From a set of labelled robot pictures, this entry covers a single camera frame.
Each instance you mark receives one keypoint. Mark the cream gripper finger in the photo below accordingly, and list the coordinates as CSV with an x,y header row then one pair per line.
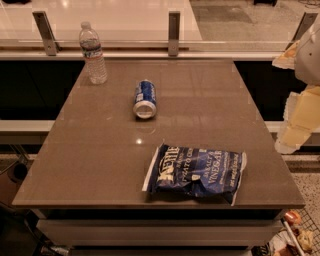
x,y
301,118
287,59

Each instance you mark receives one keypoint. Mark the blue pepsi can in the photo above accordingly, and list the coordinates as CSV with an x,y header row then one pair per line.
x,y
145,100

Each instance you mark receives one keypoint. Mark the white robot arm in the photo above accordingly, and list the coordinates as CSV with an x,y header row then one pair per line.
x,y
307,60

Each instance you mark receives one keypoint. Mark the blue kettle chips bag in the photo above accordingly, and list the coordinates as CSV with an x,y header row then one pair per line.
x,y
196,172

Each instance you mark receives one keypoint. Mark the clear plastic water bottle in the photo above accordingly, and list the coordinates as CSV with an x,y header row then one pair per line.
x,y
92,52

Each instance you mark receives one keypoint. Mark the right metal railing bracket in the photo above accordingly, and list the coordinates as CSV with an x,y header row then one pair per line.
x,y
305,23

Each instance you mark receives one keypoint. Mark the wire basket with snacks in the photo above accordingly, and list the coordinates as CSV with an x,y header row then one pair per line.
x,y
299,236

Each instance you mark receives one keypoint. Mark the left metal railing bracket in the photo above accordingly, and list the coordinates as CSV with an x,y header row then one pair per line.
x,y
51,47

